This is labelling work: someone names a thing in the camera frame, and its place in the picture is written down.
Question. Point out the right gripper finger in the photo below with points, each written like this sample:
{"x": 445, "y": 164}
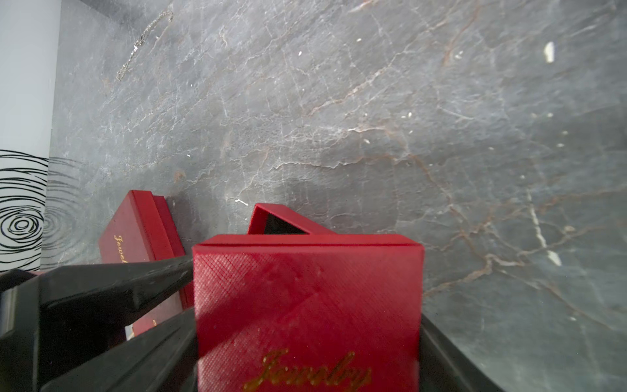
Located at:
{"x": 444, "y": 367}

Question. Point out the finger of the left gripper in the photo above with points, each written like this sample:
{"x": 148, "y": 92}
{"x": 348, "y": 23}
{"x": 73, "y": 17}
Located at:
{"x": 161, "y": 359}
{"x": 113, "y": 290}

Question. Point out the red jewelry box base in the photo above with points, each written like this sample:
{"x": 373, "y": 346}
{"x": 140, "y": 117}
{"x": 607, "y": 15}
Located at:
{"x": 277, "y": 219}

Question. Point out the middle red jewelry box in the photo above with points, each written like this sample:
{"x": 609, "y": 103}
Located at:
{"x": 174, "y": 305}

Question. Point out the red jewelry box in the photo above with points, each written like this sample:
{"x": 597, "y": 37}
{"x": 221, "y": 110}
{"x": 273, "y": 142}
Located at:
{"x": 141, "y": 230}
{"x": 174, "y": 305}

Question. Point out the left red jewelry box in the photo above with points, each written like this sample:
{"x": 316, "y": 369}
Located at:
{"x": 141, "y": 230}

